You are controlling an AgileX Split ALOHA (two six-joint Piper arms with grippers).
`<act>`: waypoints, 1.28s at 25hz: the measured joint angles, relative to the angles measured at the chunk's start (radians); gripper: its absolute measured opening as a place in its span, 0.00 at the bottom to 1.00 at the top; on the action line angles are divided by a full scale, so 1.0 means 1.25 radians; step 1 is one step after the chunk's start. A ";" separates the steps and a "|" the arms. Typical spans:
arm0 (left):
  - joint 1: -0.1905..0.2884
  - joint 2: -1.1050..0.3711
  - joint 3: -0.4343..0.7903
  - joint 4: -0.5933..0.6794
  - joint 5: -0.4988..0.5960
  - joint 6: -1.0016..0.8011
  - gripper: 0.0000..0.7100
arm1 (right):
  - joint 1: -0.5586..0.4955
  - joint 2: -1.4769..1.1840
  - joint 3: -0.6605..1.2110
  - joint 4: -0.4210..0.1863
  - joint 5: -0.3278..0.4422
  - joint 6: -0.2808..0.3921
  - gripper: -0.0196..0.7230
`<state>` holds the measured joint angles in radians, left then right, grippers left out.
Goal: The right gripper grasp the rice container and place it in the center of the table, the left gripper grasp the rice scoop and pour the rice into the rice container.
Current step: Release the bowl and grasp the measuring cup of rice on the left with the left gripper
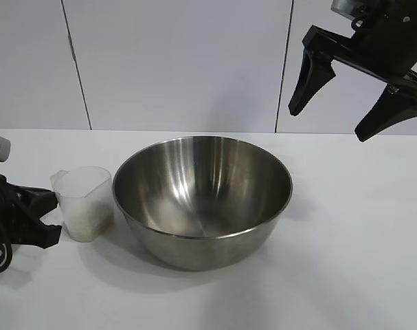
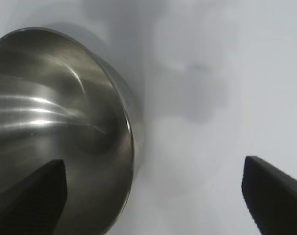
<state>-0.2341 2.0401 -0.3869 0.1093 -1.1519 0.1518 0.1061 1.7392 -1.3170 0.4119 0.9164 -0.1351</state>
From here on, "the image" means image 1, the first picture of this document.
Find translucent plastic measuring cup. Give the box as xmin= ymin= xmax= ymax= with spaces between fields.
xmin=49 ymin=166 xmax=113 ymax=242

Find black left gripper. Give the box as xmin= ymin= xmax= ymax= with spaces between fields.
xmin=0 ymin=173 xmax=63 ymax=249

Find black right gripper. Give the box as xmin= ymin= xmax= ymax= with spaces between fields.
xmin=289 ymin=0 xmax=417 ymax=142

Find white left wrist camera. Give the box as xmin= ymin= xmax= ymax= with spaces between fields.
xmin=0 ymin=133 xmax=12 ymax=163

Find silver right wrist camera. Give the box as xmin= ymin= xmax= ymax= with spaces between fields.
xmin=331 ymin=0 xmax=357 ymax=19

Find white rice grains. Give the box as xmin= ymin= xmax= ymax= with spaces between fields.
xmin=69 ymin=201 xmax=113 ymax=242

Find stainless steel mixing bowl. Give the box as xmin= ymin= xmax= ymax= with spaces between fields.
xmin=112 ymin=135 xmax=294 ymax=272

